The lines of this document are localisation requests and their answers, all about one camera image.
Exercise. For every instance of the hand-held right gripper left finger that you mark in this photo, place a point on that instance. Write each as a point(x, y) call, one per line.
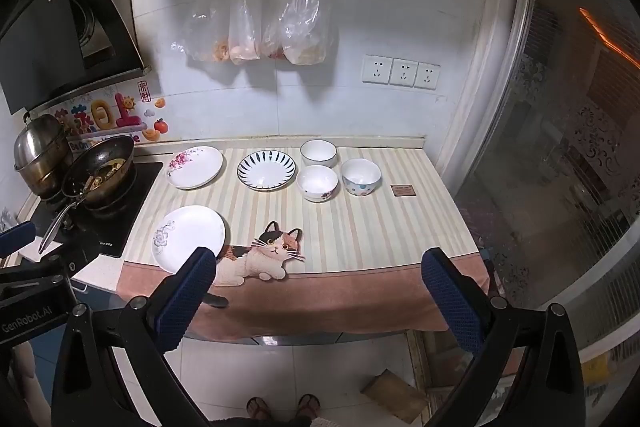
point(185, 299)

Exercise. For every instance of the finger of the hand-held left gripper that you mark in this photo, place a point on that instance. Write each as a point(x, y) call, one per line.
point(16, 239)

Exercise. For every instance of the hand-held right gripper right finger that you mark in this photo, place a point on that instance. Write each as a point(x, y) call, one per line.
point(452, 302)

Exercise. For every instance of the white plate with pink flowers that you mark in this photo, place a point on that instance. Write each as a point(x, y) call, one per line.
point(196, 168)

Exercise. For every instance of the bowl with blue leaf pattern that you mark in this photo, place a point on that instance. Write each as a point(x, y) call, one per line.
point(266, 169)

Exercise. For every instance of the white bowl with dark rim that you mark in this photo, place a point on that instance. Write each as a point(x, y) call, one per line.
point(318, 152)

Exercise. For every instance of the person's left forearm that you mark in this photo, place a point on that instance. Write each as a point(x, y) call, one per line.
point(21, 374)

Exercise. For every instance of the white plate with grey flower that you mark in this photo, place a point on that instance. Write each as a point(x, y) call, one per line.
point(187, 234)

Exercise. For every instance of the stainless steel pot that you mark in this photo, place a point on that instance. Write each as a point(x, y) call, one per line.
point(40, 152)

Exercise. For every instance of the black induction cooktop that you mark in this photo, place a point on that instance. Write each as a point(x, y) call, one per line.
point(135, 212)

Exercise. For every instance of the striped cat-printed cloth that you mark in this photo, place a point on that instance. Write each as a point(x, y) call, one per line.
point(360, 247)

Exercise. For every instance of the wooden board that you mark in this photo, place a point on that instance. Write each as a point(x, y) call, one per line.
point(395, 397)

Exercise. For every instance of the brown cloth label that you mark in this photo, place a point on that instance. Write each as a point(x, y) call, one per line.
point(403, 190)

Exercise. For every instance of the person's left foot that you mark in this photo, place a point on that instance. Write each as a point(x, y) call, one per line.
point(260, 407)

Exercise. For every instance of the person's foot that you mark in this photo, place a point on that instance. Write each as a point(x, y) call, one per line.
point(307, 406)
point(260, 407)

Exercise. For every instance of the white bowl with dotted print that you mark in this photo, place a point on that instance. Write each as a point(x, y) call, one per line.
point(361, 177)

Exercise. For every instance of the person's right foot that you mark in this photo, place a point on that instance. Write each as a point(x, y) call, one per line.
point(307, 406)

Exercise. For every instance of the white bowl with floral print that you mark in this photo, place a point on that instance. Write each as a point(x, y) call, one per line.
point(317, 183)

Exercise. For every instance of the glass sliding door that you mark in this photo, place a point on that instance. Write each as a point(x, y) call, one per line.
point(560, 147)

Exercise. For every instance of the black range hood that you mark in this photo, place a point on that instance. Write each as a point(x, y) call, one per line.
point(45, 42)

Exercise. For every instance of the clear plastic bag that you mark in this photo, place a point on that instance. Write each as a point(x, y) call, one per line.
point(306, 27)
point(202, 34)
point(244, 22)
point(271, 39)

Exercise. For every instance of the colourful wall sticker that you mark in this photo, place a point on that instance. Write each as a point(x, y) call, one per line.
point(115, 112)

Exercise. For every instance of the white wall socket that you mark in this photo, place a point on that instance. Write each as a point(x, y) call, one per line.
point(404, 73)
point(428, 76)
point(377, 69)

